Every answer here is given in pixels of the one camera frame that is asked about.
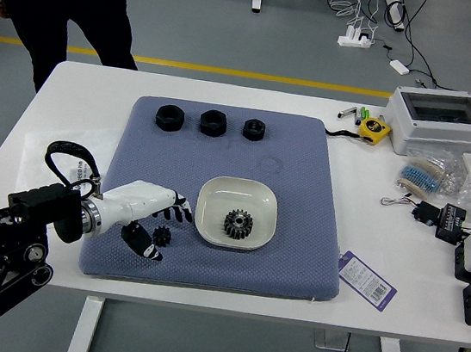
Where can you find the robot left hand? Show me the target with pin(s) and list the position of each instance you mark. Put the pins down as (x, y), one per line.
(132, 201)

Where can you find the small black gear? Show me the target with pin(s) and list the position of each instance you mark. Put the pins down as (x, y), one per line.
(163, 238)

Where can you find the large black gear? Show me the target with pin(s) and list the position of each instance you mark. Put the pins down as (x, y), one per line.
(232, 230)

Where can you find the white square dish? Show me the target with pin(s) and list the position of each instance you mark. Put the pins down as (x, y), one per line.
(254, 200)

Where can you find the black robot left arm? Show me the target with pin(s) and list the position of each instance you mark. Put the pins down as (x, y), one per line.
(40, 207)

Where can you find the big black hex nut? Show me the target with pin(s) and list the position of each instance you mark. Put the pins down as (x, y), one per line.
(212, 131)
(168, 126)

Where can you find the small black hex nut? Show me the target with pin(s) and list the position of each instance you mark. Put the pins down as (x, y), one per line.
(253, 136)

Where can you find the blue-grey padded mat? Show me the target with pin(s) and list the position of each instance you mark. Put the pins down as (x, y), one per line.
(221, 152)

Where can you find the clear printed plastic bag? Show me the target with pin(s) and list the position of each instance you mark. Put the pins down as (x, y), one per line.
(39, 146)

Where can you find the purple barcode tag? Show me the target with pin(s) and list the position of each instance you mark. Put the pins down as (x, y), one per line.
(365, 280)

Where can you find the yellow tape measure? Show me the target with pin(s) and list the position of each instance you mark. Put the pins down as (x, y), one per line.
(374, 130)

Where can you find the white power strip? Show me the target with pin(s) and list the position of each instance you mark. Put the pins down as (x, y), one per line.
(353, 40)

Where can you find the clear bag of resistors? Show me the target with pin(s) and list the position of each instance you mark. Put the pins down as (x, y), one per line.
(424, 175)

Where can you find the small black servo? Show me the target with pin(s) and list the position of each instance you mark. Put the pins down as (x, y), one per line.
(427, 213)

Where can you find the white power adapter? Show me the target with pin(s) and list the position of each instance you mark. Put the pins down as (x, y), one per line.
(399, 66)

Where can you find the black electronic module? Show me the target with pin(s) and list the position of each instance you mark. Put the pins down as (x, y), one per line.
(450, 224)

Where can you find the grey metal bracket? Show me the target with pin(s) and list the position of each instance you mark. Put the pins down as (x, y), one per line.
(327, 340)

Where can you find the grey electrical enclosure box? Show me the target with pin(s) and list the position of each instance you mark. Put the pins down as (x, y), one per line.
(436, 133)

